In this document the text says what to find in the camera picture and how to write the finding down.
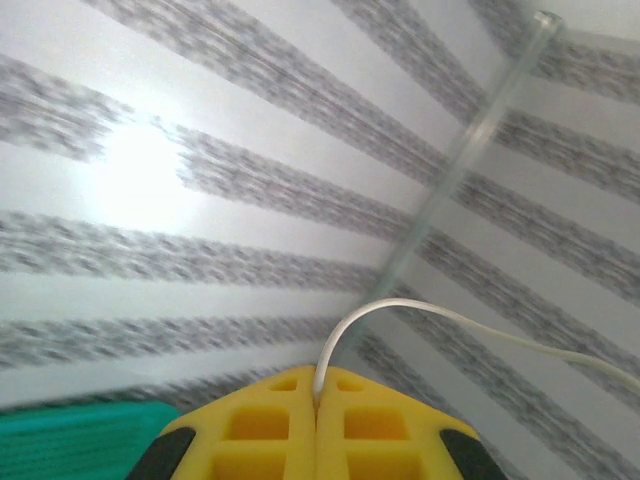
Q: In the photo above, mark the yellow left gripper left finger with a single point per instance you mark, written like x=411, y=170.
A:
x=255, y=435

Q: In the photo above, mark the teal plastic basket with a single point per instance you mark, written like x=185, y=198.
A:
x=75, y=440

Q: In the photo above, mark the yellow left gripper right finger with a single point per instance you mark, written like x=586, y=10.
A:
x=380, y=435

